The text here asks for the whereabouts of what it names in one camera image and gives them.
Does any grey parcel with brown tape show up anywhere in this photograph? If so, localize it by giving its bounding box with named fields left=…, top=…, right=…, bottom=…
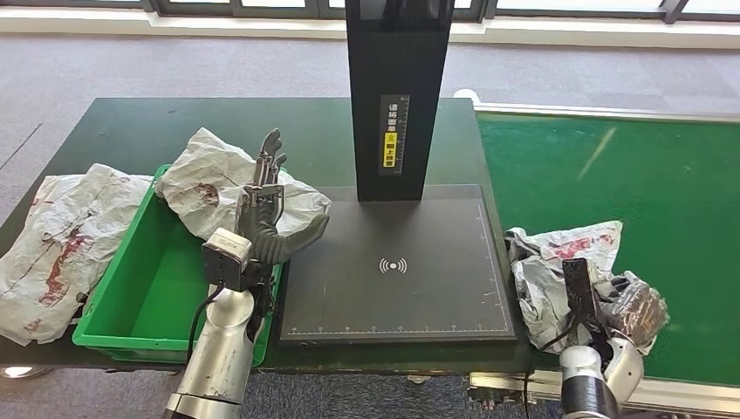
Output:
left=504, top=220, right=672, bottom=356

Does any black inbound scanner machine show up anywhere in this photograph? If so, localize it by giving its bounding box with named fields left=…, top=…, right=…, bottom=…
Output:
left=277, top=0, right=517, bottom=347

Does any pale round table foot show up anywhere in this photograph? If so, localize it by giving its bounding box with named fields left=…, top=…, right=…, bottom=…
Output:
left=0, top=366, right=52, bottom=381

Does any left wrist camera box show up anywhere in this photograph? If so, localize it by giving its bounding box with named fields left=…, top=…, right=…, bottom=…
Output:
left=202, top=227, right=254, bottom=293

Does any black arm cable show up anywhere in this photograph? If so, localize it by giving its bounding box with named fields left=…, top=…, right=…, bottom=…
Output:
left=522, top=329, right=576, bottom=419
left=184, top=282, right=228, bottom=362

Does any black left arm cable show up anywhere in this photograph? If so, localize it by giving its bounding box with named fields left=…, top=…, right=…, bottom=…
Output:
left=184, top=282, right=228, bottom=362

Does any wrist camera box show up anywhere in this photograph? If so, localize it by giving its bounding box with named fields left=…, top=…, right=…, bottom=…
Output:
left=202, top=227, right=254, bottom=293
left=561, top=258, right=613, bottom=362

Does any white parcel with red print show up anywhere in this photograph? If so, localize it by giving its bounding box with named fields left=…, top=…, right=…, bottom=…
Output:
left=0, top=163, right=154, bottom=347

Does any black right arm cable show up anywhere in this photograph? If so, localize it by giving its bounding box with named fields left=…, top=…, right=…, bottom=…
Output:
left=522, top=329, right=576, bottom=419

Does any yellow and black label sticker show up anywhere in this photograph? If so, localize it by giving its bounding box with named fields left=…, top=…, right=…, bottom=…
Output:
left=379, top=94, right=411, bottom=176

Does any plain grey parcel bag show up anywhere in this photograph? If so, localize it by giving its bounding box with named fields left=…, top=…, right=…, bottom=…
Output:
left=154, top=127, right=333, bottom=243

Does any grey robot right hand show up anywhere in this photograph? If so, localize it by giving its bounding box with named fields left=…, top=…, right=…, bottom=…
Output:
left=598, top=270, right=670, bottom=351

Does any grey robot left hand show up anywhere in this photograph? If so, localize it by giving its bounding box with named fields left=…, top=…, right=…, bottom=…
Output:
left=236, top=127, right=332, bottom=266

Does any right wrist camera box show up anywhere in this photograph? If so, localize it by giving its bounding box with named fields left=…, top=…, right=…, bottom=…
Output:
left=561, top=258, right=613, bottom=362

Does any dark green table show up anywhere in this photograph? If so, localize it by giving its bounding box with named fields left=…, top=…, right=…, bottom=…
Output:
left=0, top=97, right=536, bottom=374

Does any green plastic crate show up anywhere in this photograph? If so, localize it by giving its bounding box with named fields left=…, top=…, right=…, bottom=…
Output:
left=72, top=164, right=287, bottom=367

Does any green conveyor belt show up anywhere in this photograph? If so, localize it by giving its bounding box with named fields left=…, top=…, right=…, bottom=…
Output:
left=475, top=111, right=740, bottom=386

